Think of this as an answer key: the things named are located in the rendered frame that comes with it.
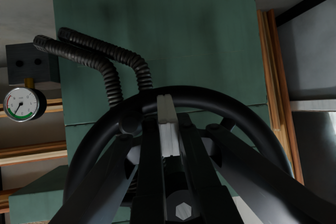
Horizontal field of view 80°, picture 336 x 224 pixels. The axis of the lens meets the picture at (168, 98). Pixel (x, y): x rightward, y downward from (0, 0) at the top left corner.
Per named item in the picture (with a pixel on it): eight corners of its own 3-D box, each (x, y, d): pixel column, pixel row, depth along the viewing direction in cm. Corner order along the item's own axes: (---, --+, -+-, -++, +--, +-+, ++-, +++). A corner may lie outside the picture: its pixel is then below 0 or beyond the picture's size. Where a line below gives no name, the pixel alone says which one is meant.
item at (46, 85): (46, 40, 39) (49, 81, 39) (73, 55, 51) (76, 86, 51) (1, 44, 39) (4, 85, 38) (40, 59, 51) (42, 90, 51)
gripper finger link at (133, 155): (162, 163, 14) (118, 168, 14) (160, 129, 19) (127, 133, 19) (160, 144, 13) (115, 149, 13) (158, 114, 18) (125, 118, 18)
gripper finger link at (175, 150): (168, 122, 15) (178, 120, 15) (163, 94, 21) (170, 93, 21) (171, 157, 16) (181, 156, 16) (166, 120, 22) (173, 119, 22)
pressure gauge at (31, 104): (36, 74, 36) (40, 119, 36) (47, 77, 40) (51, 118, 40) (-1, 78, 36) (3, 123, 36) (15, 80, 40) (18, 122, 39)
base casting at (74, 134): (270, 103, 44) (275, 145, 44) (208, 104, 101) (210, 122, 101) (61, 126, 42) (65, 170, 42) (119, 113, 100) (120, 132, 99)
